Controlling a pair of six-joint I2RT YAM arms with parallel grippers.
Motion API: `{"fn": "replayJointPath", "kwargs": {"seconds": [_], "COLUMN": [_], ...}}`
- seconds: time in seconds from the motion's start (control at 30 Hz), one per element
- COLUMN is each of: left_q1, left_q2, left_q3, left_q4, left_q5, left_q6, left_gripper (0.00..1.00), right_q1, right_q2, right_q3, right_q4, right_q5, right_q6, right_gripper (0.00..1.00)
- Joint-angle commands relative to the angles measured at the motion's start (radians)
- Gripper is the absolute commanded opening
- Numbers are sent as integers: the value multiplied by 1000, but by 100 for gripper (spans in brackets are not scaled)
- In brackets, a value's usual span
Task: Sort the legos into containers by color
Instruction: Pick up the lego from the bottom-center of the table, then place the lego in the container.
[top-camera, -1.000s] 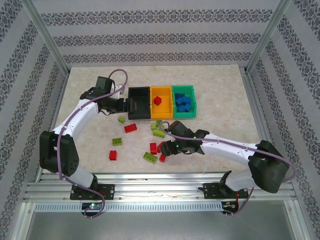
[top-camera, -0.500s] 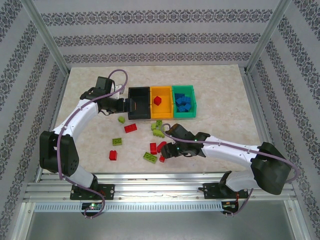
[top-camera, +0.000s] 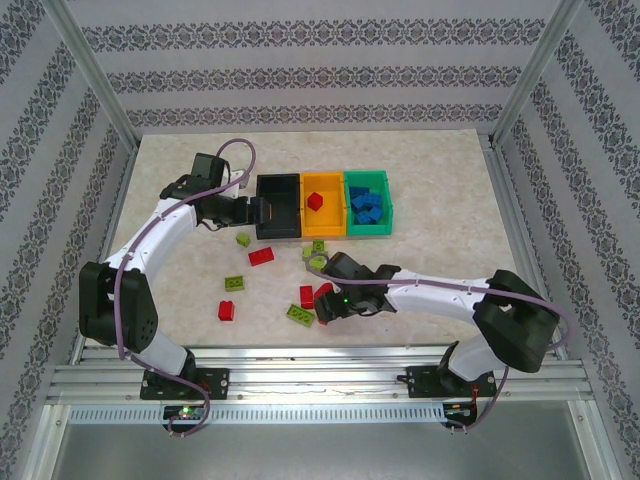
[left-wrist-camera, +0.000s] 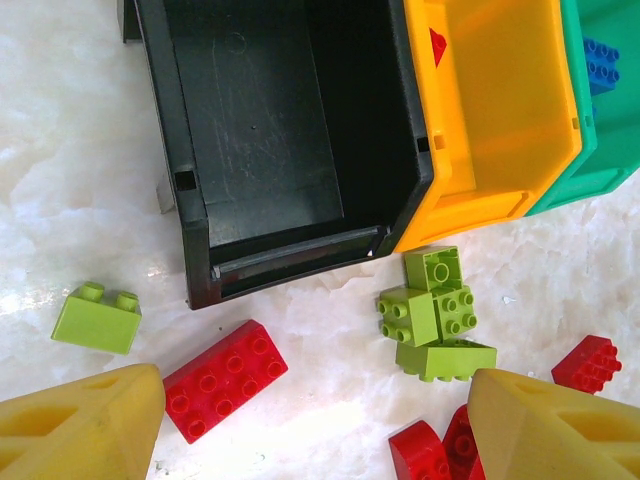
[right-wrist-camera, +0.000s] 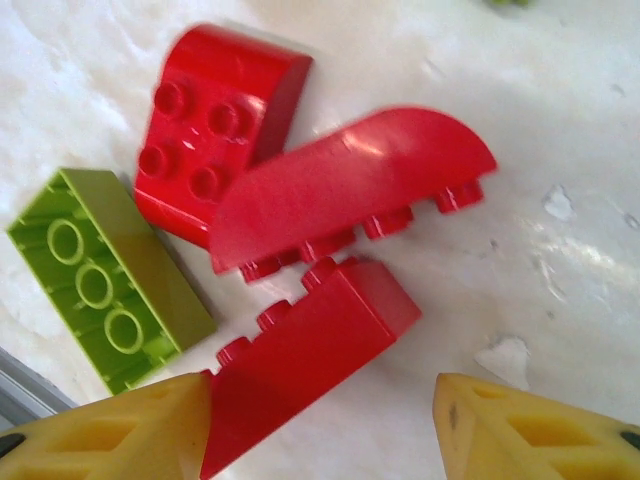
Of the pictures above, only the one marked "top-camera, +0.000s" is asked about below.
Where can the red sloped brick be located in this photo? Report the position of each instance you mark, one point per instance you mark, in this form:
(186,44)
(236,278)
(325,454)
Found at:
(226,310)
(324,290)

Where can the red two-by-four brick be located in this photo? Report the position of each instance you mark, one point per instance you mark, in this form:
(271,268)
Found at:
(261,256)

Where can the red two-by-two brick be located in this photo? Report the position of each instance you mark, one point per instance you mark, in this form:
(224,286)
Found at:
(315,201)

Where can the blue sloped brick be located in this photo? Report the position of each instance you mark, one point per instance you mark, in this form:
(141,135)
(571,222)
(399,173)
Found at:
(359,204)

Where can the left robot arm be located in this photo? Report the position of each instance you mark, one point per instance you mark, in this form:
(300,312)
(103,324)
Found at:
(165,230)

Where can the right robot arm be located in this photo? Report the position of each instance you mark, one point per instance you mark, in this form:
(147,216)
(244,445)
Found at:
(435,296)

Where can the black plastic bin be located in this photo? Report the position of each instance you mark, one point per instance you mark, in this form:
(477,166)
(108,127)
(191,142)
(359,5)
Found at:
(282,220)

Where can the red tall brick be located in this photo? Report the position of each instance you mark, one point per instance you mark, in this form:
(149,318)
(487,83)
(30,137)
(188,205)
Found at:
(306,296)

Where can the small green two-stud brick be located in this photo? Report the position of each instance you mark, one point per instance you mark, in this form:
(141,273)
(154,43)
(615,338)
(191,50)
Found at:
(243,240)

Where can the green two-by-four brick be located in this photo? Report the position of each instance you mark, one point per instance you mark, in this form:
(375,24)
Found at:
(300,315)

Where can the green two-by-two brick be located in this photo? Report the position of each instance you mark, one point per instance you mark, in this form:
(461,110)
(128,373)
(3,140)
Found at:
(307,254)
(317,260)
(318,246)

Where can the blue two-by-two brick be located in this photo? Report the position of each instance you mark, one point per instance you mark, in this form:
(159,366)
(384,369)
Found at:
(362,217)

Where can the green plastic bin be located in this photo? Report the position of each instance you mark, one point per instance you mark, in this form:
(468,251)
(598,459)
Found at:
(387,225)

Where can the yellow plastic bin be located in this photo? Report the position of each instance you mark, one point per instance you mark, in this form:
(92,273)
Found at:
(327,220)

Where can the green flat brick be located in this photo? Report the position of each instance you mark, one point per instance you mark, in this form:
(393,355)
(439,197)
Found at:
(235,283)

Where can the small controller board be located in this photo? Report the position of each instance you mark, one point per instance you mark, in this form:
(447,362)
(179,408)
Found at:
(460,410)

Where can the controller board green light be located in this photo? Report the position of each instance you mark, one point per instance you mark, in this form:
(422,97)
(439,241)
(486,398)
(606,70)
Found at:
(185,412)

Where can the aluminium front rail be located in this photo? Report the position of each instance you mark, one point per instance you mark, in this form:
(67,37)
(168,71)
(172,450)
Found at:
(320,375)

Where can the aluminium side rail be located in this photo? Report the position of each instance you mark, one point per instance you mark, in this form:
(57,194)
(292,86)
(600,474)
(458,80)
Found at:
(112,225)
(520,225)

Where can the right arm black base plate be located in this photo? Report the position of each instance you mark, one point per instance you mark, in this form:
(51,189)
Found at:
(425,382)

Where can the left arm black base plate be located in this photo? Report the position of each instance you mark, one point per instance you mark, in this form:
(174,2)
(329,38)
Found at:
(215,382)

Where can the aluminium frame post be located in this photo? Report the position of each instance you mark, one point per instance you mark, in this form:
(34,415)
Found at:
(85,65)
(537,65)

